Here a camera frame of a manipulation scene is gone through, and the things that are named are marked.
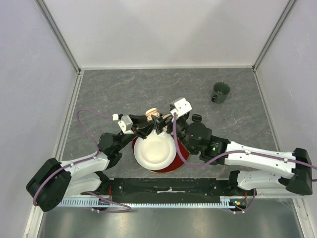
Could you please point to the white ceramic plate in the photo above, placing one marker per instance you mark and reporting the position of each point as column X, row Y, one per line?
column 156, row 152

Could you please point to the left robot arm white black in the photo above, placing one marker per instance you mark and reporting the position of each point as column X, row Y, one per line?
column 55, row 180

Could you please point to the dark green mug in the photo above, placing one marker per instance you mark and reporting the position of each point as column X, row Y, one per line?
column 220, row 92

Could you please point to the right aluminium frame post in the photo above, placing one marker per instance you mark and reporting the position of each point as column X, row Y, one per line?
column 274, row 32

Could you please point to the left aluminium frame post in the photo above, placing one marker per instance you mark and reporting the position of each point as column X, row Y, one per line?
column 58, row 34

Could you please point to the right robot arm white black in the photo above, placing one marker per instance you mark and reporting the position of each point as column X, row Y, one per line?
column 292, row 170

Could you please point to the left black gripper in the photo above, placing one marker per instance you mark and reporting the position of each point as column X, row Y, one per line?
column 141, row 127

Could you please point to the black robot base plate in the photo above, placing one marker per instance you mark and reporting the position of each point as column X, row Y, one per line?
column 168, row 190

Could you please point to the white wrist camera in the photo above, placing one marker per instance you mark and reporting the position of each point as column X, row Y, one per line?
column 125, row 123
column 180, row 107

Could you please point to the pink earbud charging case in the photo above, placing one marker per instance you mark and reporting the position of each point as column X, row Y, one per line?
column 152, row 112

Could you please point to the slotted cable duct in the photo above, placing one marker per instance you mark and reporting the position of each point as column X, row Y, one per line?
column 94, row 202

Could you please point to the aluminium frame post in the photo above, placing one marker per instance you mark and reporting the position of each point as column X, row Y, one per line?
column 274, row 32
column 58, row 34

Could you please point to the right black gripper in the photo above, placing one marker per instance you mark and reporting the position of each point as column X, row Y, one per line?
column 160, row 122

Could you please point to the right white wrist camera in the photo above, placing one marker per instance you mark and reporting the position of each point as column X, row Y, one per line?
column 180, row 107

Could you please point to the black earbud charging case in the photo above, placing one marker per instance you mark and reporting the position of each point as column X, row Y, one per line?
column 196, row 118

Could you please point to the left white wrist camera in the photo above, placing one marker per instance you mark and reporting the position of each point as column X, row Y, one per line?
column 125, row 123

